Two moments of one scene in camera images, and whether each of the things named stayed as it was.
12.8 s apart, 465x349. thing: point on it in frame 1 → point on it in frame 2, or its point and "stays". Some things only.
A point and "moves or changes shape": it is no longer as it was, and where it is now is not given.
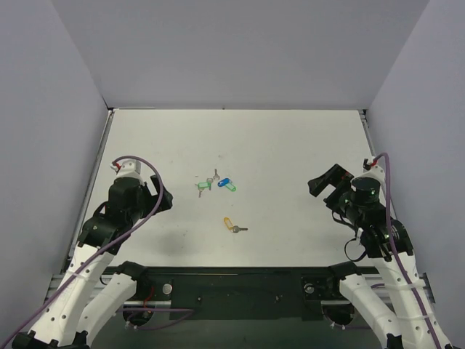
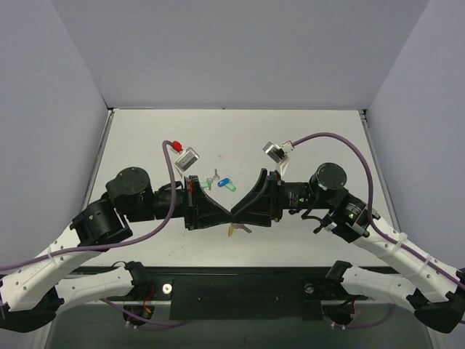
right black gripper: [336, 187] → [273, 198]
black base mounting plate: [243, 293] stays
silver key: [236, 229] moves or changes shape
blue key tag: [223, 182] stays
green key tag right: [231, 187] stays
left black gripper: [152, 196] → [192, 203]
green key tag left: [207, 185] stays
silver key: [216, 177] stays
